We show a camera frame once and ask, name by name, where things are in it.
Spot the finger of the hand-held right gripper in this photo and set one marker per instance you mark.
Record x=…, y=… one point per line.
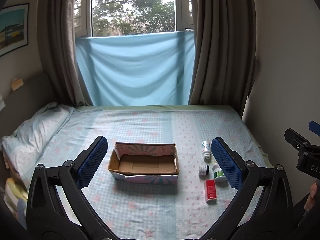
x=315, y=128
x=297, y=141

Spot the framed wall picture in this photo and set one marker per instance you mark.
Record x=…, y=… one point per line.
x=13, y=27

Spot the folded yellow-green blanket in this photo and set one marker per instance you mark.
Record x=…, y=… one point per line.
x=15, y=195

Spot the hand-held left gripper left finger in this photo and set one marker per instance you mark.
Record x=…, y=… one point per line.
x=92, y=162

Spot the person's right hand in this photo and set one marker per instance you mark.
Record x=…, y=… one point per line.
x=311, y=195

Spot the person's right forearm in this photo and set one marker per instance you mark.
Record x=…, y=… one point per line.
x=310, y=225

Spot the cardboard box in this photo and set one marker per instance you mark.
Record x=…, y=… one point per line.
x=140, y=167

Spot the beige padded headboard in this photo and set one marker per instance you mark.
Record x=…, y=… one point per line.
x=32, y=95

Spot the small red box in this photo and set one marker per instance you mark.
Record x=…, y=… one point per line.
x=210, y=191

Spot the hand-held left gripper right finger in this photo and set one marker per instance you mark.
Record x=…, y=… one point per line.
x=226, y=162

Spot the white bottle green label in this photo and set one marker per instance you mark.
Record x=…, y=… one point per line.
x=218, y=175

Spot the white framed window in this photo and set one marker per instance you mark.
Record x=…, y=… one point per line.
x=132, y=5

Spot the small yellowish box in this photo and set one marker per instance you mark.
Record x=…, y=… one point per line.
x=17, y=84

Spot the white bottle blue label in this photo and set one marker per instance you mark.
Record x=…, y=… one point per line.
x=206, y=150

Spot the blue floral checked bedsheet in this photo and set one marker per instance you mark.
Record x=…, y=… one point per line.
x=150, y=205

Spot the grey-brown curtain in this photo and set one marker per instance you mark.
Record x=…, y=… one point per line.
x=220, y=55
x=57, y=55

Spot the white object on headboard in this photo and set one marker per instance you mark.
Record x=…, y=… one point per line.
x=2, y=102

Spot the small dark jar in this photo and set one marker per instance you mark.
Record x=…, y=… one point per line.
x=203, y=170

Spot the light blue hanging cloth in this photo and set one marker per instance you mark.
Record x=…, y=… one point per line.
x=135, y=70

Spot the light blue patterned pillow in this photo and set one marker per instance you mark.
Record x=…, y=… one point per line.
x=32, y=140

